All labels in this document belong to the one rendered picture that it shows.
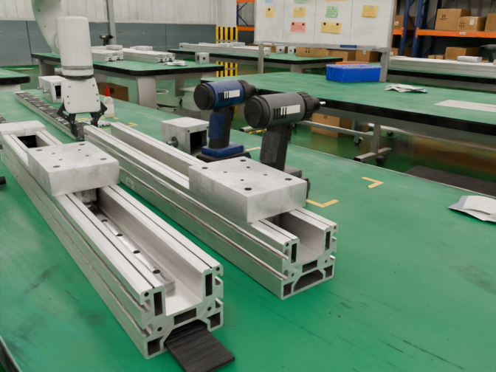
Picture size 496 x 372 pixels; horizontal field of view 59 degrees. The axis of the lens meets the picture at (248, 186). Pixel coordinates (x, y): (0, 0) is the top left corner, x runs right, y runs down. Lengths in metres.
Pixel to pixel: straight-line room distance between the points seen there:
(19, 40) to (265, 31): 8.95
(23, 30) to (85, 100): 11.35
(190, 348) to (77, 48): 1.00
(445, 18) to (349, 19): 7.13
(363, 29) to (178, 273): 3.41
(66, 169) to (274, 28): 3.83
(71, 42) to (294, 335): 1.03
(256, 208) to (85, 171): 0.29
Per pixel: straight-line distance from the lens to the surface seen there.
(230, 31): 9.24
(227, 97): 1.01
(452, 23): 10.87
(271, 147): 0.84
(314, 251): 0.62
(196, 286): 0.52
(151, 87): 3.81
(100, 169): 0.75
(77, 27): 1.35
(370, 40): 3.79
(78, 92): 1.37
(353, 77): 3.05
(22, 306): 0.64
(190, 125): 1.15
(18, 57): 12.67
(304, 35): 4.19
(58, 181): 0.74
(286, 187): 0.62
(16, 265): 0.74
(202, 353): 0.50
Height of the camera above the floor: 1.12
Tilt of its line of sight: 20 degrees down
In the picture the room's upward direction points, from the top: 1 degrees clockwise
